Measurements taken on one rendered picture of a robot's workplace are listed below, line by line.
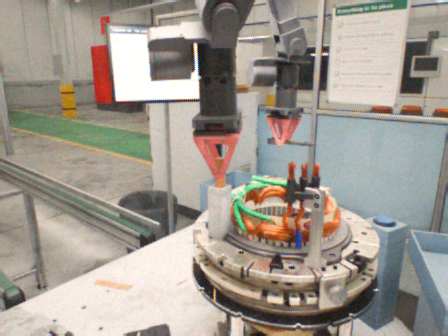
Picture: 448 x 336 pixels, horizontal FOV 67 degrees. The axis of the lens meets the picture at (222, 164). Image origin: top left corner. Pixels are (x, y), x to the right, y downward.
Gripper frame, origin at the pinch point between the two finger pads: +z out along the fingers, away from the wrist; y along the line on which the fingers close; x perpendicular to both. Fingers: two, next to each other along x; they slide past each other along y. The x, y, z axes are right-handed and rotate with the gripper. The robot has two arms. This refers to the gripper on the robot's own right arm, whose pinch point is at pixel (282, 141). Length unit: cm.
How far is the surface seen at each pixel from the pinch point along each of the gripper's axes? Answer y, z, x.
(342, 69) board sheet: -195, -21, -48
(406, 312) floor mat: -120, 116, 28
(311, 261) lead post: 40.0, 7.7, 25.0
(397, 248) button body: 3.0, 19.6, 31.3
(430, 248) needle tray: 9.8, 14.5, 37.6
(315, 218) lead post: 39.8, 1.2, 25.0
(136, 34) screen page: -21, -33, -82
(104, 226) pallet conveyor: 1, 49, -82
